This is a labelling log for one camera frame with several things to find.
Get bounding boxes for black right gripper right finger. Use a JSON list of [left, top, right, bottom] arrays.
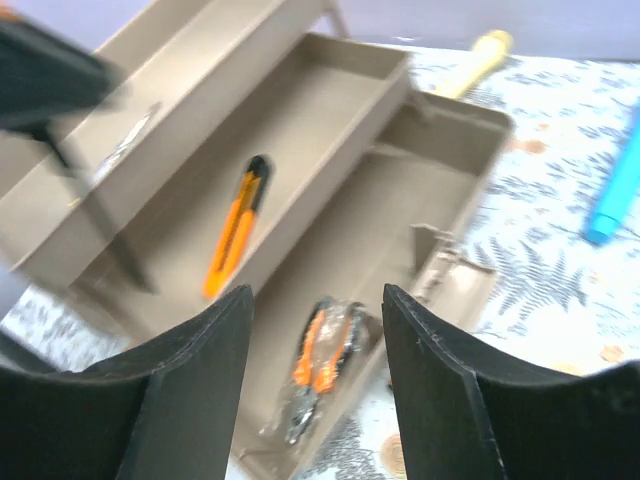
[[382, 284, 639, 479]]

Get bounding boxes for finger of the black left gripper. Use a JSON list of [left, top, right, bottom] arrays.
[[1, 14, 117, 131]]

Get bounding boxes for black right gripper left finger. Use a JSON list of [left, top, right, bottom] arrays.
[[1, 285, 254, 479]]

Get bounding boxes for orange handled pliers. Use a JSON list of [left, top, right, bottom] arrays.
[[259, 296, 381, 452]]

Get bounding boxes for orange utility knife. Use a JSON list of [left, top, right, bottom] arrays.
[[201, 155, 272, 300]]

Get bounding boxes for taupe plastic tool box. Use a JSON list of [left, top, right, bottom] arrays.
[[1, 1, 513, 479]]

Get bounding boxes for floral table mat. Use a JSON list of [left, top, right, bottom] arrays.
[[1, 56, 639, 479]]

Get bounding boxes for blue toy microphone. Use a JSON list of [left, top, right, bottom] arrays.
[[584, 105, 639, 245]]

